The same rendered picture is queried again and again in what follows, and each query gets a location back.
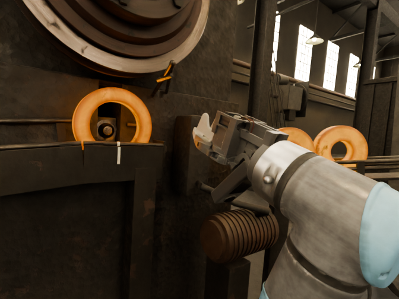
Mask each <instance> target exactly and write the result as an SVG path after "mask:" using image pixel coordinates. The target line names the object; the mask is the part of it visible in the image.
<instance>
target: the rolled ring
mask: <svg viewBox="0 0 399 299"><path fill-rule="evenodd" d="M107 102H116V103H120V104H123V105H124V106H126V107H127V108H129V109H130V111H131V112H132V113H133V115H134V117H135V120H136V123H137V130H136V133H135V136H134V138H133V139H132V141H131V142H146V143H148V142H149V140H150V136H151V130H152V123H151V117H150V114H149V111H148V109H147V107H146V106H145V104H144V103H143V102H142V101H141V99H140V98H138V97H137V96H136V95H135V94H133V93H131V92H130V91H128V90H124V89H122V88H116V87H106V88H101V89H98V90H96V91H93V92H92V93H90V94H88V95H87V96H85V97H84V98H83V99H82V100H81V101H80V102H79V104H78V105H77V107H76V109H75V111H74V114H73V117H72V131H73V134H74V137H75V140H76V141H81V146H82V150H83V149H84V146H83V141H95V140H94V138H93V136H92V134H91V132H90V119H91V115H92V114H93V112H94V111H95V110H96V109H97V108H98V107H99V106H100V105H102V104H104V103H107Z"/></svg>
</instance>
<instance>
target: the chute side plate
mask: <svg viewBox="0 0 399 299"><path fill-rule="evenodd" d="M118 147H120V148H121V154H120V164H117V163H118ZM162 163H163V147H122V146H94V145H84V158H83V151H82V146H81V145H79V146H70V147H52V148H33V149H16V150H6V151H0V196H6V195H13V194H18V193H26V192H34V191H38V190H46V189H53V188H58V187H65V186H73V185H81V184H87V183H105V182H122V181H133V180H134V177H135V168H150V167H157V177H156V179H161V178H162Z"/></svg>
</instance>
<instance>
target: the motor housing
mask: <svg viewBox="0 0 399 299"><path fill-rule="evenodd" d="M278 236H279V226H278V222H277V220H276V218H275V216H274V215H273V213H271V215H269V216H265V217H260V218H257V217H256V216H255V211H250V210H247V209H243V208H239V209H234V210H230V211H223V212H218V213H213V214H211V215H210V216H207V217H206V218H205V219H204V221H203V223H202V226H201V229H200V240H201V245H202V248H203V250H204V251H205V254H206V255H207V264H206V273H205V288H204V299H248V287H249V274H250V267H251V262H250V261H249V260H247V259H245V258H244V257H245V256H249V255H251V254H254V253H256V252H260V251H262V250H265V249H268V248H270V247H271V246H273V244H275V243H276V241H277V240H278Z"/></svg>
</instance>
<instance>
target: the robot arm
mask: <svg viewBox="0 0 399 299"><path fill-rule="evenodd" d="M192 134H193V138H194V143H195V146H196V147H197V148H198V149H199V150H200V151H201V152H203V153H204V154H206V155H207V156H208V157H210V158H211V159H212V160H214V161H216V162H218V163H220V164H223V165H229V167H230V168H235V170H234V171H233V172H232V173H231V174H230V175H229V176H227V177H226V178H225V179H224V180H223V181H222V182H221V183H220V184H219V185H218V186H217V187H216V188H215V189H214V190H213V191H212V192H211V195H212V197H213V201H214V203H223V202H224V203H225V202H226V203H229V202H232V201H233V200H235V199H236V198H237V197H238V196H240V195H241V194H242V193H243V192H245V191H246V190H247V189H249V188H250V187H251V186H252V189H253V190H254V192H255V193H256V194H257V195H258V196H260V197H261V198H263V200H265V201H266V202H268V203H269V204H270V205H271V206H273V207H274V208H275V209H276V210H278V212H280V213H281V214H283V215H284V216H285V217H286V218H288V219H289V220H290V221H291V222H292V223H293V226H292V228H291V230H290V232H289V235H288V237H287V238H286V241H285V243H284V245H283V247H282V249H281V251H280V253H279V256H278V258H277V260H276V262H275V264H274V266H273V268H272V270H271V272H270V274H269V276H268V278H267V280H266V281H265V282H264V283H263V285H262V291H261V294H260V296H259V299H399V192H398V191H396V190H394V189H392V188H391V187H390V186H389V185H388V184H386V183H384V182H377V181H375V180H373V179H370V178H368V177H366V176H364V175H362V174H360V173H357V172H355V171H353V170H351V169H349V168H347V167H344V166H342V165H340V164H337V163H335V162H333V161H331V160H329V159H327V158H324V157H322V156H320V155H318V154H316V153H314V152H312V151H310V150H308V149H306V148H303V147H301V146H299V145H296V144H294V143H292V142H290V141H288V140H287V139H288V137H289V135H288V134H286V133H284V132H281V131H278V130H276V129H274V128H272V127H269V126H267V124H266V123H265V122H262V121H260V120H258V119H255V118H254V117H250V116H248V115H245V116H242V115H241V114H238V113H233V112H225V113H222V112H220V111H217V114H216V118H215V119H214V122H213V124H212V125H211V127H210V125H209V115H208V114H207V113H204V114H203V115H202V117H201V120H200V122H199V124H198V126H197V128H195V127H194V130H193V133H192Z"/></svg>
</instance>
